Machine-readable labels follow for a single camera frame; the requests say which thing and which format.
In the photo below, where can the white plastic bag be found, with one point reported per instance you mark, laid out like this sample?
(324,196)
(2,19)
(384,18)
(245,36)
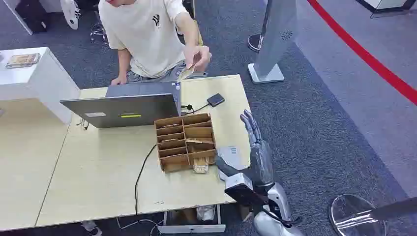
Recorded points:
(206,213)

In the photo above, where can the grey floor box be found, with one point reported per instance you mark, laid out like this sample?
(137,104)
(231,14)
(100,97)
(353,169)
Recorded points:
(192,228)

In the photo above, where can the wooden card box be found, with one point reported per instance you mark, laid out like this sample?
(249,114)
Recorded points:
(174,153)

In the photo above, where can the chrome stanchion base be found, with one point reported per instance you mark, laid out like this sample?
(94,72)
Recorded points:
(355,216)

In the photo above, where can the white kiosk stand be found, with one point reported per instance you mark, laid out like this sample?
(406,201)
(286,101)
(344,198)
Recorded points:
(277,35)

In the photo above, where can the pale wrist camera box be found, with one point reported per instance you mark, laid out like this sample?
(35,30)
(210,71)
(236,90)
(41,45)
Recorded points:
(239,187)

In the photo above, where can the white cabinet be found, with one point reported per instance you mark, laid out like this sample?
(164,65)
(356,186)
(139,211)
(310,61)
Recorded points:
(35,81)

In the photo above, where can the flat printed tray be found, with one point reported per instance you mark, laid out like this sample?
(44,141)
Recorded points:
(22,60)

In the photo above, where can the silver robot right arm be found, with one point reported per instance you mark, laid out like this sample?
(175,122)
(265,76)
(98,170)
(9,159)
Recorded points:
(277,198)

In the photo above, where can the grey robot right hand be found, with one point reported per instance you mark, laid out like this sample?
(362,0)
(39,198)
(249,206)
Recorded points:
(262,163)

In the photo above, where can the person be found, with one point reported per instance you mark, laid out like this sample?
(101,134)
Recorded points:
(146,39)

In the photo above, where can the person's right hand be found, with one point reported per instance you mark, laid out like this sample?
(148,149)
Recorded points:
(119,80)

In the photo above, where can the white card with barcode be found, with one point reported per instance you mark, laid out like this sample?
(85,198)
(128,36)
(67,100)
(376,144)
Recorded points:
(233,155)

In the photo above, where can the black bag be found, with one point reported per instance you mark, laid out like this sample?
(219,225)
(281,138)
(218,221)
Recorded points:
(32,14)

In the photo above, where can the person's left hand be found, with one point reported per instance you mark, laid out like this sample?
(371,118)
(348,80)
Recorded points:
(198,53)

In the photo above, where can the chrome chair base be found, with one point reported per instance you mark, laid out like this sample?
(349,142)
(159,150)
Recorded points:
(98,32)

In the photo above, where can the small black device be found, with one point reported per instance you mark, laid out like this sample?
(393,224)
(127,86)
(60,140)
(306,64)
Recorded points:
(216,99)

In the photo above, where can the red barrier belt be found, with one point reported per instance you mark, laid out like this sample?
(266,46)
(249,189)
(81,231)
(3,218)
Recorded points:
(368,57)

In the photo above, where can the grey laptop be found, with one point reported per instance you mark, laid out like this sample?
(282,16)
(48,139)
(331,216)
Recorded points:
(130,110)

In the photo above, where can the white shoe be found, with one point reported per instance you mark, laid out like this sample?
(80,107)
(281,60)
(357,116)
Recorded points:
(71,13)

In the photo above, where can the round dark stanchion base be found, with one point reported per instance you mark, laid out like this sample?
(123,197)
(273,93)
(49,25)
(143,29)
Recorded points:
(254,42)

